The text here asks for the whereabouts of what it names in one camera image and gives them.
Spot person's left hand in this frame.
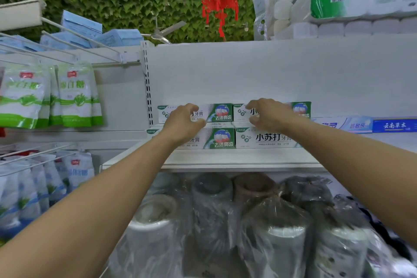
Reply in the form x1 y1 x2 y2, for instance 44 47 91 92
162 103 207 146

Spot person's right hand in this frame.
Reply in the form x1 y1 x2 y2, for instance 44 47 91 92
245 98 298 134

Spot green white toothpaste box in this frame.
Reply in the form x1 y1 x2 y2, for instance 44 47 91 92
235 126 304 149
158 103 234 124
146 126 236 150
233 101 312 122

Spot person's left forearm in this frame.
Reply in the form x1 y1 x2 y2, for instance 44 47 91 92
0 129 193 278

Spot person's right forearm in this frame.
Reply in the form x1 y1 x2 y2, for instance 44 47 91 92
281 115 417 250

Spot white metal shelf board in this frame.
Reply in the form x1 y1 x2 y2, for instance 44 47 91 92
100 131 417 172

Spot white slotted shelf upright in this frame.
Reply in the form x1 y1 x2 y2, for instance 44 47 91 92
141 41 156 127

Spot white light-blue toothpaste box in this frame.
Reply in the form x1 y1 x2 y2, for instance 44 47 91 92
310 116 374 134

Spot white ceiling fan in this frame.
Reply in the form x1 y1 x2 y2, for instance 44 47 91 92
141 15 187 45

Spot white green sugar bag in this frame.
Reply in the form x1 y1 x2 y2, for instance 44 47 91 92
87 69 104 126
0 65 51 130
35 66 63 129
57 64 94 128

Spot pile of plastic-wrapped rolls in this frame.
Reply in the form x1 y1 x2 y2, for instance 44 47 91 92
106 172 417 278

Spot clear toilet roll pack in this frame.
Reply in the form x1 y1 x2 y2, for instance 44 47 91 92
253 0 314 41

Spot light blue packet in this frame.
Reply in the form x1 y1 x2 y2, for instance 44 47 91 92
0 35 44 54
39 31 93 50
61 10 103 40
94 29 144 48

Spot dark blue toothpaste box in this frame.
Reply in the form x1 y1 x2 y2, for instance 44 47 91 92
372 118 417 134

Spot white toilet roll pack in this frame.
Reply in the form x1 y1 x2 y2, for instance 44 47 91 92
270 17 417 41

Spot row of white blue bags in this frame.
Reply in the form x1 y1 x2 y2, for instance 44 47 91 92
0 151 96 243

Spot white wire hook rods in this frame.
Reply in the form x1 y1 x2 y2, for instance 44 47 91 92
0 142 79 178

